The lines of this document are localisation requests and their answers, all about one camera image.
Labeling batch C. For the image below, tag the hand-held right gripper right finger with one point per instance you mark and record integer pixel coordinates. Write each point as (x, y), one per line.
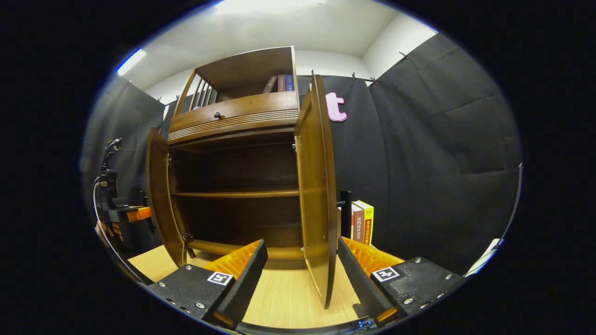
(361, 279)

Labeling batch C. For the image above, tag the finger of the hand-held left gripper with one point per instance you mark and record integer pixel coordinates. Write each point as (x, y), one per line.
(139, 214)

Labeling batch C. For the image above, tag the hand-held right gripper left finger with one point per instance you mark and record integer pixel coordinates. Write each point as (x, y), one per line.
(244, 284)

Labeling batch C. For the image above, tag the wooden cabinet door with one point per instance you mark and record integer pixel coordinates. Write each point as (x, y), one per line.
(316, 186)
(158, 195)

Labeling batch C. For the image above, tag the brown wooden shoe cabinet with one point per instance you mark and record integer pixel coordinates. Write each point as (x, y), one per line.
(237, 70)

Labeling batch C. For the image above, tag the red-brown spine book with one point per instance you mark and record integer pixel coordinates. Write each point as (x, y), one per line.
(358, 225)

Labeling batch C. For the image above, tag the wooden inner shelf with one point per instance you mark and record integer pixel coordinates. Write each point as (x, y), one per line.
(233, 193)

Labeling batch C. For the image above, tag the small ceiling light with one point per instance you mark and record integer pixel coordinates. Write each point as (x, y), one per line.
(131, 62)

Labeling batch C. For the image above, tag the black backdrop cloth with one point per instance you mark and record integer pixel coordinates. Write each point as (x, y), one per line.
(442, 153)

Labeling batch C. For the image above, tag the brown book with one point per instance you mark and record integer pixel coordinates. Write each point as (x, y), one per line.
(270, 84)

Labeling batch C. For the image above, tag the maroon book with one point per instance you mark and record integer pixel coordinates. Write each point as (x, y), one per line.
(281, 83)

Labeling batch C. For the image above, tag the blue book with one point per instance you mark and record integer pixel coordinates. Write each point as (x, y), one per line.
(289, 82)

